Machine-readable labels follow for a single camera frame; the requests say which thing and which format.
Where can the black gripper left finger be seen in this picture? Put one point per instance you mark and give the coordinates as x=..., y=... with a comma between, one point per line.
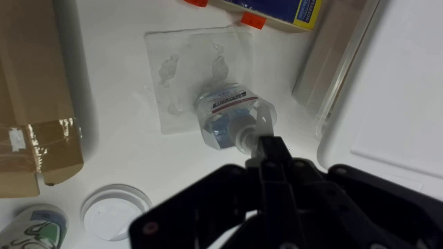
x=199, y=202

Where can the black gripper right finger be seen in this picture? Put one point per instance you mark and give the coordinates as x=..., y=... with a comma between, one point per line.
x=361, y=207

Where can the clear plastic water bottle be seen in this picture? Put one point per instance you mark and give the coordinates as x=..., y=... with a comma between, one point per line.
x=231, y=114

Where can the white cup lid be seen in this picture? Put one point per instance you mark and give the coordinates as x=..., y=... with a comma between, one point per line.
x=116, y=214

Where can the white flat box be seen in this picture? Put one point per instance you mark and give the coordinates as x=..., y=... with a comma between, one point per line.
x=397, y=91

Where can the flat clear plastic bag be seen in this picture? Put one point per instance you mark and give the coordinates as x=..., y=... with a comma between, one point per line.
x=185, y=59

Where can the printed paper cup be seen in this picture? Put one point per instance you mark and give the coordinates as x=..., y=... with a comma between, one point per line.
x=35, y=228

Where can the orange capped marker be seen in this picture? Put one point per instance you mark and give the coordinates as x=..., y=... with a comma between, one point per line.
x=196, y=1
x=253, y=19

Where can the blue and yellow book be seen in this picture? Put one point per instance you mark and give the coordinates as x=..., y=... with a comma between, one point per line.
x=278, y=8

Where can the brown cardboard package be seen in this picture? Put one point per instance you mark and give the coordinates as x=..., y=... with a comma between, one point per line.
x=33, y=69

